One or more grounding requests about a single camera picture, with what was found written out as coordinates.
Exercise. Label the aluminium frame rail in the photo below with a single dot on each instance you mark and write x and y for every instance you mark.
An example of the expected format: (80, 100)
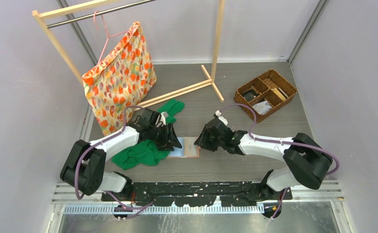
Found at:
(65, 197)

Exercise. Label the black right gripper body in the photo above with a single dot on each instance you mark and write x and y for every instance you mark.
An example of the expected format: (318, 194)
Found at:
(220, 142)

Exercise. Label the gold striped credit card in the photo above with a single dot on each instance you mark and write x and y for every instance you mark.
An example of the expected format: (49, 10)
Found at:
(279, 93)

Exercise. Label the woven wicker divided basket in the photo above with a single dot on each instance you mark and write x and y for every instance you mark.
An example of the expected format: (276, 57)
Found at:
(263, 84)

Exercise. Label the white card in basket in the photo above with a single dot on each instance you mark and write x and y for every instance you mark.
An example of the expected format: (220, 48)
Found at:
(262, 108)

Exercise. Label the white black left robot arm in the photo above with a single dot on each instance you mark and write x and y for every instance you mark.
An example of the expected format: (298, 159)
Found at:
(84, 168)

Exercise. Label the wooden clothes rack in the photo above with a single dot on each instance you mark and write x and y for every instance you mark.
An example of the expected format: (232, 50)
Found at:
(41, 17)

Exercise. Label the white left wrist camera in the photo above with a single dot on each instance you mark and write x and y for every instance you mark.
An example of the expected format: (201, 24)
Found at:
(163, 118)

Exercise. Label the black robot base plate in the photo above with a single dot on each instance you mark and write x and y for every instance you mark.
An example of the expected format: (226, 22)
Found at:
(193, 194)

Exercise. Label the black card in basket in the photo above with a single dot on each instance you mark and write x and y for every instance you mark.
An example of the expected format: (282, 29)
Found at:
(249, 95)

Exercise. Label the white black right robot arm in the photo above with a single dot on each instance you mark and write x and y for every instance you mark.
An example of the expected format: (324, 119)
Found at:
(307, 164)

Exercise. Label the green cloth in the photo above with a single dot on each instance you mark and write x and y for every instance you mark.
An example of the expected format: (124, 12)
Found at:
(146, 152)

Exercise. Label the floral orange tote bag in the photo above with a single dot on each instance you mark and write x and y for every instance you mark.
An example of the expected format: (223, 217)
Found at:
(123, 78)

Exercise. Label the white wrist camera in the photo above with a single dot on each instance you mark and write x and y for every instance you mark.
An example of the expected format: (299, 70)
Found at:
(219, 116)
(163, 118)

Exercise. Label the pink leather card holder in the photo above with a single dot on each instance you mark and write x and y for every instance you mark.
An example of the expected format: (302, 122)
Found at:
(188, 150)

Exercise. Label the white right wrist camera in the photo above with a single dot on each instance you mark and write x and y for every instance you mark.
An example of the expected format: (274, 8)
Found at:
(219, 116)

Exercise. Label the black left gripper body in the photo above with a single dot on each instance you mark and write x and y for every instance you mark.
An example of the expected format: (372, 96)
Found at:
(159, 134)

